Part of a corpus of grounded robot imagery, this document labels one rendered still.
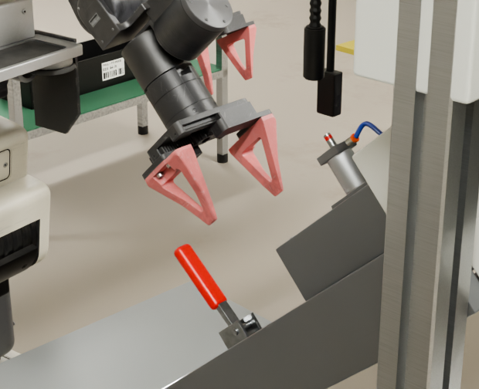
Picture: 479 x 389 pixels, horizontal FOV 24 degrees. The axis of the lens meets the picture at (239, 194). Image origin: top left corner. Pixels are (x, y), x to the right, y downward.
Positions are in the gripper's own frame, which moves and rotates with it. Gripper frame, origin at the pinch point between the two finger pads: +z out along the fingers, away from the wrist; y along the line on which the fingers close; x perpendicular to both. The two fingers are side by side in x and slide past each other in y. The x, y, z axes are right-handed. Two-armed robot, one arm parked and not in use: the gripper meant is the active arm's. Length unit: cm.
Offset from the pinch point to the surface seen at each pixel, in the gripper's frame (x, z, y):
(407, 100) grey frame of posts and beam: -43.0, 7.7, -24.3
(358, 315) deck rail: -26.3, 16.3, -20.3
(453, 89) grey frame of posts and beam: -46, 9, -24
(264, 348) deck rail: -15.8, 14.6, -20.4
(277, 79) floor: 244, -96, 276
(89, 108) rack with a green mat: 185, -86, 133
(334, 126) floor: 205, -56, 247
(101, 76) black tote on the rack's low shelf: 190, -98, 149
